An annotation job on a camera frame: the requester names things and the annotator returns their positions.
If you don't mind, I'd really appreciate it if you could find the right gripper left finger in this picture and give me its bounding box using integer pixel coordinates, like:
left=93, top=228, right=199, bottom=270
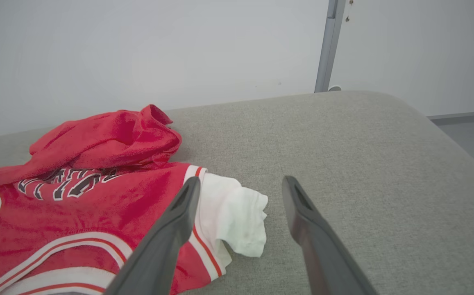
left=104, top=176, right=202, bottom=295

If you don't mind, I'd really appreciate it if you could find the red and white basketball jersey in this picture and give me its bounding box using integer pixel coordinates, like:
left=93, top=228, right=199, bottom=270
left=0, top=104, right=268, bottom=295

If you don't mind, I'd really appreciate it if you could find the grey metal wall post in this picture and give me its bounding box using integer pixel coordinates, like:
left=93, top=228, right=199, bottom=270
left=314, top=0, right=347, bottom=93

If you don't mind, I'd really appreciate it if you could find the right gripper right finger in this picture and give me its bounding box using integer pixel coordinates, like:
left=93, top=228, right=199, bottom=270
left=282, top=176, right=379, bottom=295

